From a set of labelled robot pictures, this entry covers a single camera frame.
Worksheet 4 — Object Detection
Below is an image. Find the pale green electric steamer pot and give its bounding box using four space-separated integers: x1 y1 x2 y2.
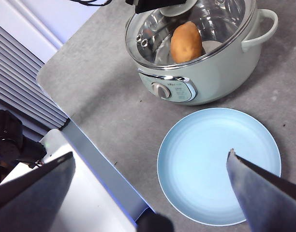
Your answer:
125 0 279 106

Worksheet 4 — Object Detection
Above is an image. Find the brown potato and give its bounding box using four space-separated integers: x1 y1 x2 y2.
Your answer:
170 21 203 64

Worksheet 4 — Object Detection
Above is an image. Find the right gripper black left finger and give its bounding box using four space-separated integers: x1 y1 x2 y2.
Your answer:
0 151 76 232

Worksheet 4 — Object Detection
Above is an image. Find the black cable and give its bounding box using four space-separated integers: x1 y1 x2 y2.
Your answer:
70 0 113 7

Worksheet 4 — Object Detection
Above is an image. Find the light blue round plate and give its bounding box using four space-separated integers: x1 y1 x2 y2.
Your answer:
157 107 282 227

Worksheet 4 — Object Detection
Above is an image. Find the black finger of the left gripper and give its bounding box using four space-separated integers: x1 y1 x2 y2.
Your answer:
134 0 188 14

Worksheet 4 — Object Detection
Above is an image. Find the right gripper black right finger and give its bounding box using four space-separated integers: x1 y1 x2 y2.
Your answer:
226 148 296 232

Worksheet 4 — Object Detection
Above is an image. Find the grey slatted panel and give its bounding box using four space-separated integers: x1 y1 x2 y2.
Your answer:
0 21 70 129

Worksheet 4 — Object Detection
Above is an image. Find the black equipment block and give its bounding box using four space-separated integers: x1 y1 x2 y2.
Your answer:
0 108 47 186

